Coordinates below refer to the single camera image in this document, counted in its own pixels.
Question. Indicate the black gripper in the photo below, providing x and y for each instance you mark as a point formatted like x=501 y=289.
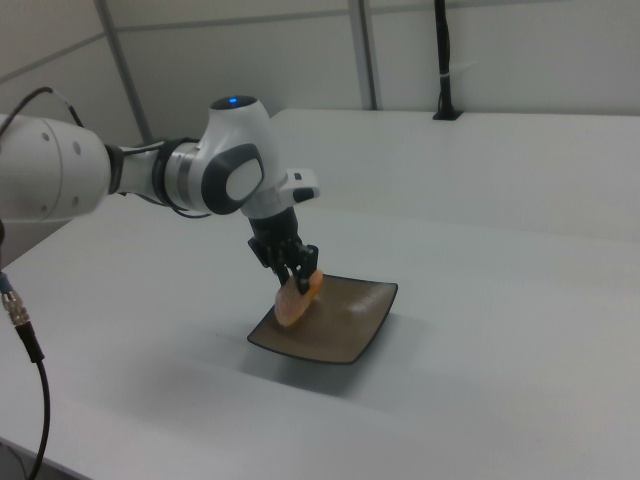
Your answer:
x=280 y=240

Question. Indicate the round orange sugared bread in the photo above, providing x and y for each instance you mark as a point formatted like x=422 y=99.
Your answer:
x=295 y=302

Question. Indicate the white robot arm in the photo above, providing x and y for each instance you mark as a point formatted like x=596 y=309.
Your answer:
x=220 y=160

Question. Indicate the square brown ceramic plate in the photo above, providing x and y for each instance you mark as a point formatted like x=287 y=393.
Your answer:
x=340 y=325

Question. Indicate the grey partition post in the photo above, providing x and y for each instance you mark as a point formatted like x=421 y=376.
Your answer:
x=364 y=55
x=125 y=70

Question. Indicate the black camera stand pole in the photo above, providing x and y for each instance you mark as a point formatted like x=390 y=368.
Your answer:
x=444 y=65

